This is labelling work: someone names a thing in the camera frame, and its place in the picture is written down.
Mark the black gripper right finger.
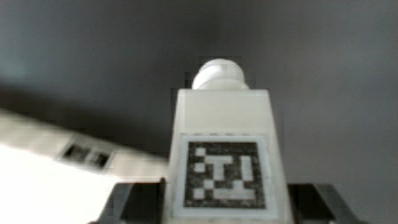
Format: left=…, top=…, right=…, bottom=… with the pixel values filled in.
left=289, top=183, right=369, bottom=224

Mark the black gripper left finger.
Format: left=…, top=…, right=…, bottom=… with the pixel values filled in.
left=88, top=178, right=168, bottom=224

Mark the white table leg with tag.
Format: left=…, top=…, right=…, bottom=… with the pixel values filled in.
left=0, top=109, right=170, bottom=181
left=163, top=59, right=296, bottom=224

